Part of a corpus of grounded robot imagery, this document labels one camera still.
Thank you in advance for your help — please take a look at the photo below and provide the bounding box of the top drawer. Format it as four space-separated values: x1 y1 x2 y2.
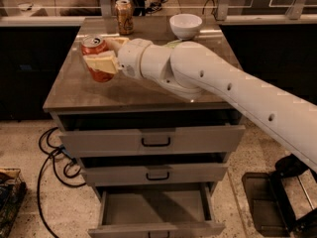
60 123 246 158

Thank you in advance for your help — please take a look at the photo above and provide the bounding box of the green chip bag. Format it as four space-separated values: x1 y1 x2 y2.
163 40 182 49

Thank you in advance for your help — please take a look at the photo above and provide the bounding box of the bottom drawer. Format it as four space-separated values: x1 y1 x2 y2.
88 182 225 238

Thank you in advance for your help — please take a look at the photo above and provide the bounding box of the white bowl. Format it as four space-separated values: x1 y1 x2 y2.
169 14 202 41

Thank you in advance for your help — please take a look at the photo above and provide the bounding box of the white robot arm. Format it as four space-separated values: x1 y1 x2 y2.
83 38 317 171

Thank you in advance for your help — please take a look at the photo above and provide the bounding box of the grey drawer cabinet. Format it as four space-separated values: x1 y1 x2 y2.
43 16 260 238

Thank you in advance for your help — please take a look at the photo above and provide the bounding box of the black floor cable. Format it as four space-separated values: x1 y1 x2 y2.
36 127 87 238

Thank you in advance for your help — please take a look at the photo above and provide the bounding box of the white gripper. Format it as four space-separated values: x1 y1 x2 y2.
83 37 152 79

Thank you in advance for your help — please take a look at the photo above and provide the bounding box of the middle drawer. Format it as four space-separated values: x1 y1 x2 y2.
82 154 228 186

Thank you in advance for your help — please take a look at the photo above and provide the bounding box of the gold soda can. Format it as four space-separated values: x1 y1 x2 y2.
115 0 134 35

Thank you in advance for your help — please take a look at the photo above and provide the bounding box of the red coke can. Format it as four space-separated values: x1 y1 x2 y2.
80 35 114 82

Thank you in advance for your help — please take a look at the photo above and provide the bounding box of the wire basket with items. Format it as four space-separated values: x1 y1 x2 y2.
0 168 27 238

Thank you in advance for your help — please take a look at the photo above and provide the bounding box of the drawer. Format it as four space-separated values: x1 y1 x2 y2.
82 154 228 186
60 123 246 158
88 182 225 238

